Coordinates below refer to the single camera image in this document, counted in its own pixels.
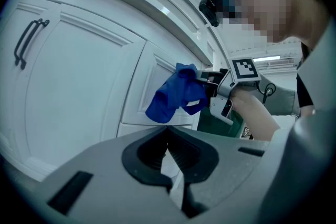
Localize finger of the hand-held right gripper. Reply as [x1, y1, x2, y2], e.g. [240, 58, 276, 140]
[195, 69, 224, 84]
[203, 83, 218, 109]

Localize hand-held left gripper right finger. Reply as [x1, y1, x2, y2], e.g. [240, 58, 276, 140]
[167, 125, 271, 224]

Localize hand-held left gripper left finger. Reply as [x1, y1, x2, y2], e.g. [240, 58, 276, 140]
[46, 125, 182, 224]

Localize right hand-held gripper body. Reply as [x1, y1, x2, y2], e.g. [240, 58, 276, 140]
[209, 57, 263, 126]

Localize blue cloth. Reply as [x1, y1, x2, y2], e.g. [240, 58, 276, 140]
[145, 62, 208, 124]

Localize person's right forearm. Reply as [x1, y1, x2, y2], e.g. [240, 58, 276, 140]
[230, 86, 282, 143]

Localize grey chair black legs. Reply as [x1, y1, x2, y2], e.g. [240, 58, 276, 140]
[258, 72, 302, 116]

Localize person's black printed top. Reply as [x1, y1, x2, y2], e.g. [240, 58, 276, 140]
[296, 41, 315, 109]

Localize person's head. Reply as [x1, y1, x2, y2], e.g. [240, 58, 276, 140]
[214, 0, 332, 54]

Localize white cabinet door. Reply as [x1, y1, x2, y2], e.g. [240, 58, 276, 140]
[0, 0, 62, 166]
[15, 4, 147, 174]

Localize white vanity cabinet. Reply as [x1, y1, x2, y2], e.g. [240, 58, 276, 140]
[0, 0, 229, 183]

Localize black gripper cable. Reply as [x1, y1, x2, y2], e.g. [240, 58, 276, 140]
[255, 80, 277, 106]

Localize black head-worn camera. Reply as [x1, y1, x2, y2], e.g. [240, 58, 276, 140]
[198, 0, 220, 28]

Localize black door handle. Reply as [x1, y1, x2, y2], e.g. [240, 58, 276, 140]
[19, 18, 51, 70]
[13, 18, 44, 67]

